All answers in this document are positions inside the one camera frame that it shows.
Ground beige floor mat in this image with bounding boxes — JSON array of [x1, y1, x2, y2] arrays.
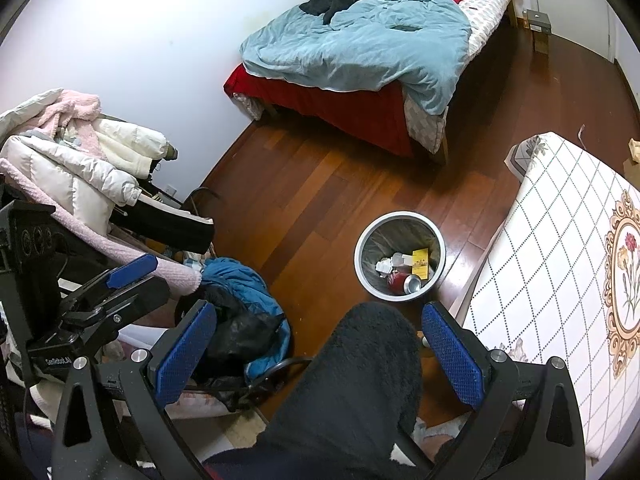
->
[[200, 407, 269, 463]]

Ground grey metal box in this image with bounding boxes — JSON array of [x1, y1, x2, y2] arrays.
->
[[524, 9, 552, 35]]

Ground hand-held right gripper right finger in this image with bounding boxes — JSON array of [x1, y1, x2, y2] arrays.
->
[[421, 301, 587, 480]]

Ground black cloth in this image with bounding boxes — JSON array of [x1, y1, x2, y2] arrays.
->
[[175, 285, 287, 397]]

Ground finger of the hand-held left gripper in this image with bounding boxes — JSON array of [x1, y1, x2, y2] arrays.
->
[[60, 253, 160, 311], [65, 279, 172, 347]]

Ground person's leg black fleece pants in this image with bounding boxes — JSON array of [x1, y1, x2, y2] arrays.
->
[[202, 302, 436, 480]]

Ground red bed sheet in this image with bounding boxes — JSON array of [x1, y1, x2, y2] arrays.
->
[[222, 62, 416, 158]]

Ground white round trash bin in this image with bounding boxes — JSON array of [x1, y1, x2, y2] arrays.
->
[[354, 211, 447, 302]]

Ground light blue duvet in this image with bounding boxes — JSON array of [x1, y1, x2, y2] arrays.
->
[[239, 0, 503, 117]]

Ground red soda can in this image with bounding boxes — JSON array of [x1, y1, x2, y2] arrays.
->
[[387, 270, 424, 295]]

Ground white puffer jacket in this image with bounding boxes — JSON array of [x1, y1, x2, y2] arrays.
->
[[0, 87, 171, 237]]

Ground blue jacket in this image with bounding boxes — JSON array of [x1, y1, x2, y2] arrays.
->
[[200, 257, 293, 376]]

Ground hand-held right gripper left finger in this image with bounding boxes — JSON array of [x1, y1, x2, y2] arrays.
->
[[50, 299, 218, 480]]

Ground pink fleece garment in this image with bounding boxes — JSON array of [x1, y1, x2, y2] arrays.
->
[[37, 89, 103, 157]]

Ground yellow red small box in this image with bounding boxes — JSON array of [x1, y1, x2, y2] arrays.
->
[[411, 247, 430, 281]]

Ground black garment white stripe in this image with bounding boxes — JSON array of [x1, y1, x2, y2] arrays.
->
[[110, 195, 216, 255]]

